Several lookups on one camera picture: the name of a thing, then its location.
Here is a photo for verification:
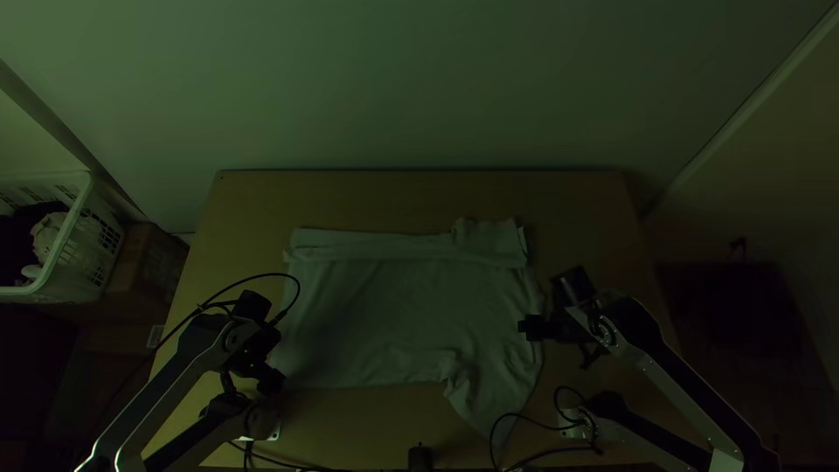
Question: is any black cable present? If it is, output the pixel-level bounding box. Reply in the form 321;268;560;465
489;385;604;472
154;272;302;352

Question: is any grey t-shirt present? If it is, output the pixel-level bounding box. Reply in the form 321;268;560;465
267;216;546;455

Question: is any brown cardboard box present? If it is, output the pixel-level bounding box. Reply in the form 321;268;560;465
104;221;191;317

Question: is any white laundry basket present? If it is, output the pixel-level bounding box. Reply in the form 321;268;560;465
0;170;127;305

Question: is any heap of clothes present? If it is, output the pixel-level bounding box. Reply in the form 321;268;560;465
0;201;72;288

